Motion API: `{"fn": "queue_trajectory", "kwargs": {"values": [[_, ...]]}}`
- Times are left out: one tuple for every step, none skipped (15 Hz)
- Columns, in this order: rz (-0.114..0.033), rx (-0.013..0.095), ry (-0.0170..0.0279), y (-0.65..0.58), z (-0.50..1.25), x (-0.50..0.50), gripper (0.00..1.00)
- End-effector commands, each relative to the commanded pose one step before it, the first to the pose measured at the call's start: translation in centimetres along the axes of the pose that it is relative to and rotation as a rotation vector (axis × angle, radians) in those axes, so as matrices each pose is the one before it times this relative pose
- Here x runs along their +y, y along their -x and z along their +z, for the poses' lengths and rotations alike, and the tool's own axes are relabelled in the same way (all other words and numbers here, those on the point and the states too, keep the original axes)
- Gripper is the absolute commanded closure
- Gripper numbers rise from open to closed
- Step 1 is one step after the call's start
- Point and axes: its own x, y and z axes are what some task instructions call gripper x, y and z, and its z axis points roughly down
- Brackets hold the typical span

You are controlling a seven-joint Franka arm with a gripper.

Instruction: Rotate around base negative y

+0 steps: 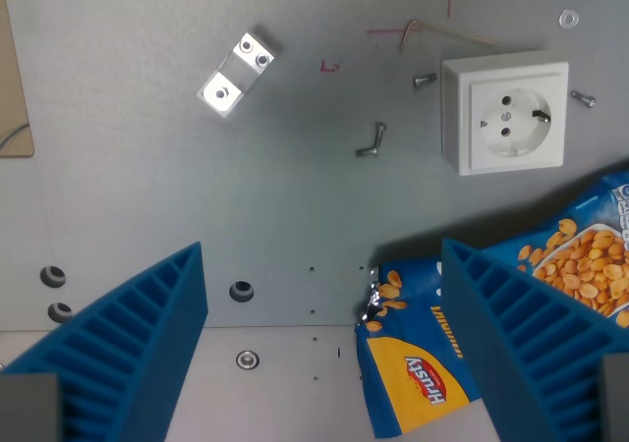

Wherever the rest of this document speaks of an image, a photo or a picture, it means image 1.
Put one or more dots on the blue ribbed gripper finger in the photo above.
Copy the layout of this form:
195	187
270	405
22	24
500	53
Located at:
535	334
118	344

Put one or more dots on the blue peanut snack bag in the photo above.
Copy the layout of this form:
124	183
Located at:
585	250

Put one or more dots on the silver bolt head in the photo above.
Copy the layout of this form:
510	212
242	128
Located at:
246	359

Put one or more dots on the small metal screw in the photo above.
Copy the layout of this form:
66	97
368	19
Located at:
379	134
583	98
367	152
424	80

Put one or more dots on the brown wooden board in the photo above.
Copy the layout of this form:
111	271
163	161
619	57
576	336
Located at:
14	78

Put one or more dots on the metal hex allen key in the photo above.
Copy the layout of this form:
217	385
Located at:
442	32

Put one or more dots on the metal washer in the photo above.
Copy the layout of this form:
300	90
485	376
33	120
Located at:
569	18

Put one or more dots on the white electrical wall socket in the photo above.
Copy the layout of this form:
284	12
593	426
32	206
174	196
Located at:
508	113

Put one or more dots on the aluminium bracket block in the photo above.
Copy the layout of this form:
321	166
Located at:
239	74

